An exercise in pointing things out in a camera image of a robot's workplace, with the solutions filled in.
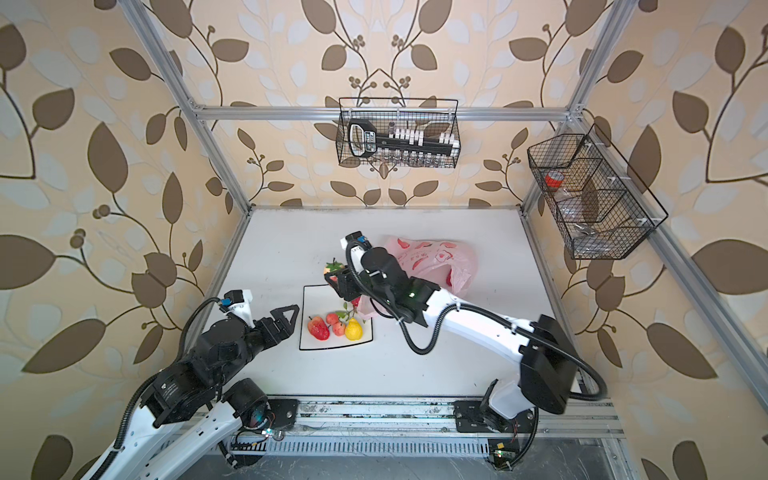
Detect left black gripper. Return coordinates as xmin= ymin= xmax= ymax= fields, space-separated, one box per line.
xmin=214 ymin=303 xmax=300 ymax=390

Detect large fake strawberry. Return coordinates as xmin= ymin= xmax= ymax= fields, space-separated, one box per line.
xmin=307 ymin=316 xmax=330 ymax=341

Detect pink plastic bag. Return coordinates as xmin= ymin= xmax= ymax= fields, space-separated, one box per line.
xmin=345 ymin=236 xmax=478 ymax=325

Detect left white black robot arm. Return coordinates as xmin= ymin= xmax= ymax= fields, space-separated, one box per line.
xmin=82 ymin=290 xmax=300 ymax=479

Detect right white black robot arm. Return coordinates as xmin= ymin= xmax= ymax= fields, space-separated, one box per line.
xmin=324 ymin=232 xmax=608 ymax=470

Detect white square plate black rim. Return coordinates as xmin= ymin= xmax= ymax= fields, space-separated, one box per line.
xmin=299 ymin=285 xmax=374 ymax=352

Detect black test tube rack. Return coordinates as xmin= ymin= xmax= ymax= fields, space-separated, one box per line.
xmin=345 ymin=119 xmax=461 ymax=161

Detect clear bottle red cap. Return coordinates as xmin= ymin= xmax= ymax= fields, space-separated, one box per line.
xmin=544 ymin=171 xmax=599 ymax=235

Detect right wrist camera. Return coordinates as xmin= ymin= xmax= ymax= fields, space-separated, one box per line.
xmin=340 ymin=231 xmax=372 ymax=259

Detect back black wire basket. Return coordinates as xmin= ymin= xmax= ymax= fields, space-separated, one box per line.
xmin=335 ymin=95 xmax=462 ymax=169

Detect black wire basket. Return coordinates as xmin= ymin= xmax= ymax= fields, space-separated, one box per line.
xmin=527 ymin=125 xmax=668 ymax=260
xmin=335 ymin=95 xmax=462 ymax=169

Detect right black wire basket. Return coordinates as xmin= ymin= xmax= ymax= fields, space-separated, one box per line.
xmin=527 ymin=125 xmax=668 ymax=260

